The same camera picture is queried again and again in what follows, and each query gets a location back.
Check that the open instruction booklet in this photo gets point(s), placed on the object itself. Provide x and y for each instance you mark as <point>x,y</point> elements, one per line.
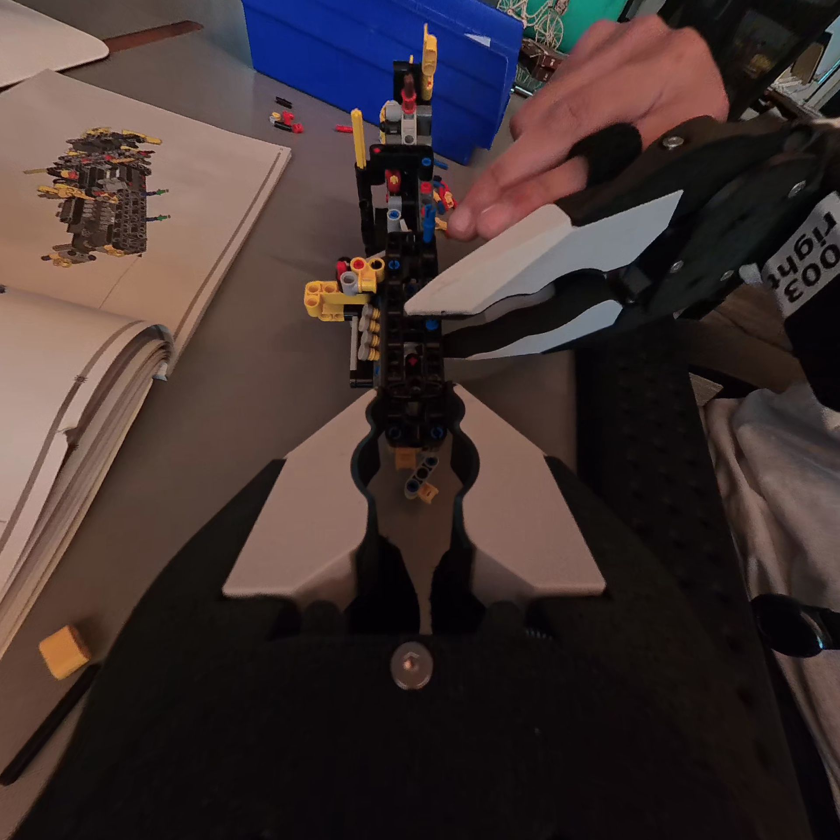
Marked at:
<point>164,229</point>

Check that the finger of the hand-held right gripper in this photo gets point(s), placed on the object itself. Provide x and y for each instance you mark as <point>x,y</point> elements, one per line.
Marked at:
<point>558,249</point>
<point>564,334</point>

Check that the teal felt bag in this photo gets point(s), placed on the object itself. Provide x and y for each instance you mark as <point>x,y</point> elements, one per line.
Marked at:
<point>531,19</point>

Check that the small yellow lego block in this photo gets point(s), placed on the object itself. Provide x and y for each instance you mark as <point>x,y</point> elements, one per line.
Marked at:
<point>64,651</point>

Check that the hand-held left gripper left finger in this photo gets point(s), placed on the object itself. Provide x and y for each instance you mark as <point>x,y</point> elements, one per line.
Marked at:
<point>308,525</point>

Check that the scattered red blue lego pins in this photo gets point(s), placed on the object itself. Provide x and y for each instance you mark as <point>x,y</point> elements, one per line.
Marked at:
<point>445,197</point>

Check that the blue plastic bin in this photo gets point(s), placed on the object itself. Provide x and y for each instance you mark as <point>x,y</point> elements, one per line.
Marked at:
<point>367,52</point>

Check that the person's right hand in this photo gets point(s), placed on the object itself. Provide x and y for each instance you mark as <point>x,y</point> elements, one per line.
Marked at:
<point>623,79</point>

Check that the dark lego axle pin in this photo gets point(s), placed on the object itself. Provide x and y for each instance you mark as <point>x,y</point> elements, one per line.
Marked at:
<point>46,728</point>

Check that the cluster of red black pins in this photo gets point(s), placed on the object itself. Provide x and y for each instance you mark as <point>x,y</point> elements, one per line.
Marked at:
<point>287,122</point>

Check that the black yellow lego car chassis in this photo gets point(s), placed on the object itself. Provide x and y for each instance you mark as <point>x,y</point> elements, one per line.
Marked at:
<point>410,295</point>

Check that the white rounded board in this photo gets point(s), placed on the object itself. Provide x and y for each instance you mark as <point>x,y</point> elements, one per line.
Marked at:
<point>39,33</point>

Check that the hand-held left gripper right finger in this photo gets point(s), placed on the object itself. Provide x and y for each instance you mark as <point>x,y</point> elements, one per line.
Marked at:
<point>525,525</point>

